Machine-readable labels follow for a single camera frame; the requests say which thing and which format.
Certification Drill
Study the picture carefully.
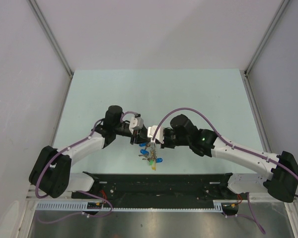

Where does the large metal key organizer ring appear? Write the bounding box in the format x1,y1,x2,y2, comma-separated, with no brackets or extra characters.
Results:
138,141,164,172

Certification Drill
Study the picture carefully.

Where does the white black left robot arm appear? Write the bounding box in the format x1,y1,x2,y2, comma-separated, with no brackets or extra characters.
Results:
29,105,149,199

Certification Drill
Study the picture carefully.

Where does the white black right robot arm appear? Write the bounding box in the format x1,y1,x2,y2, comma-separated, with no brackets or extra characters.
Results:
155,114,298,203

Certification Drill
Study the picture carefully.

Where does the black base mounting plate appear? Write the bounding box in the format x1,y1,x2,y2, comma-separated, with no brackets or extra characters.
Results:
71,173,238,208

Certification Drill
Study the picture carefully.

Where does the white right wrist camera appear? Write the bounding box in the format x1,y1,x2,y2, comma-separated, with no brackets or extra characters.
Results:
147,125,164,144

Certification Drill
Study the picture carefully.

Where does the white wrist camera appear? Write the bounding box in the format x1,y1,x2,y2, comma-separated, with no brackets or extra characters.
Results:
129,114,144,134
147,125,164,144

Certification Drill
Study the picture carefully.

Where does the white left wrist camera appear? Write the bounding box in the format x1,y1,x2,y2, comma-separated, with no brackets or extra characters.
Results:
129,114,144,134

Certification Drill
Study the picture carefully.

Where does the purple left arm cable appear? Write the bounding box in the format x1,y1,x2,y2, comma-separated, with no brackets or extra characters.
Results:
34,111,140,224

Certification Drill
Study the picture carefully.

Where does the white slotted cable duct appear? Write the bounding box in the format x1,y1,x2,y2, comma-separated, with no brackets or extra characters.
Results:
35,201,237,213

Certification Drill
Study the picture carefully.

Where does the aluminium frame rail left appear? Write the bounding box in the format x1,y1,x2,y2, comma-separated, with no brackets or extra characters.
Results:
27,0,74,79

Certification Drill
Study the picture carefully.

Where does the aluminium frame rail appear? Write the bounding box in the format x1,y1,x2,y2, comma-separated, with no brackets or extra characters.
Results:
243,0,292,76
27,0,74,79

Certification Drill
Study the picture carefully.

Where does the aluminium frame rail right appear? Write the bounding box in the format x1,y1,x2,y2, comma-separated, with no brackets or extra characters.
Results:
243,0,292,76

